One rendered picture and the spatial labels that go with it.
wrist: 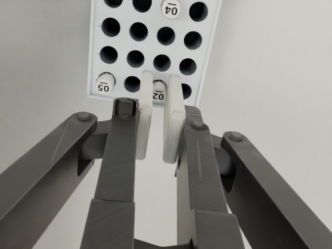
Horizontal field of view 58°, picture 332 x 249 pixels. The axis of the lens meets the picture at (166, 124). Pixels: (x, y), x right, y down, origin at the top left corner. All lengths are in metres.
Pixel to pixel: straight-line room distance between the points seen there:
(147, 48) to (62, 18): 0.08
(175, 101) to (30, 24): 0.15
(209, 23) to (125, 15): 0.06
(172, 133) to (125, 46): 0.09
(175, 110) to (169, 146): 0.02
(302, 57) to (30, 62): 0.23
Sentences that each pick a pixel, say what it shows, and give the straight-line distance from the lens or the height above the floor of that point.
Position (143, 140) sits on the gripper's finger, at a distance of 0.15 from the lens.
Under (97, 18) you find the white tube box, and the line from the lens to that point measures 0.22.
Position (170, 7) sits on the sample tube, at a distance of 0.20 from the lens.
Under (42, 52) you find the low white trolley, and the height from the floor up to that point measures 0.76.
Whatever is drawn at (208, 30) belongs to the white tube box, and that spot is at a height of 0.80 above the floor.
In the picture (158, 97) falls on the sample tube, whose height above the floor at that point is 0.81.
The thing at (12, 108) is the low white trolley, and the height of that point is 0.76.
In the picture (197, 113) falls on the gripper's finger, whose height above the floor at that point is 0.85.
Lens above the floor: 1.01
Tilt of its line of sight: 64 degrees down
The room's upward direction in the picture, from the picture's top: 177 degrees clockwise
